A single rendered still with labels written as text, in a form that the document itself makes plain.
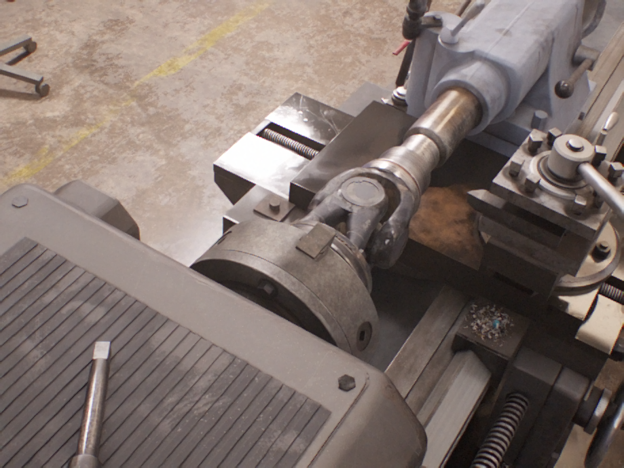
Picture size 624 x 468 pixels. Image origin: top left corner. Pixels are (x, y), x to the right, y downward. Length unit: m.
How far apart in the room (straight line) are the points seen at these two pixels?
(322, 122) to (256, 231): 0.75
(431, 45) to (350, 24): 2.30
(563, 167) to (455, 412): 0.41
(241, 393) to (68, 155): 2.40
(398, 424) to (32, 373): 0.31
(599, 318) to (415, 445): 0.79
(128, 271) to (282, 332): 0.16
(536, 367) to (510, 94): 0.48
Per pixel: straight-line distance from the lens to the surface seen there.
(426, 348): 1.38
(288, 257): 0.96
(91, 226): 0.82
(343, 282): 0.97
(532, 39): 1.55
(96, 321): 0.74
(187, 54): 3.53
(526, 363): 1.46
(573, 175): 1.25
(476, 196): 1.27
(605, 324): 1.47
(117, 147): 3.05
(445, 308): 1.45
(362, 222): 1.09
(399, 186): 1.19
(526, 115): 1.66
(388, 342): 1.52
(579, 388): 1.46
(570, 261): 1.27
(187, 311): 0.74
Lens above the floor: 1.91
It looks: 45 degrees down
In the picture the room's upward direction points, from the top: 7 degrees clockwise
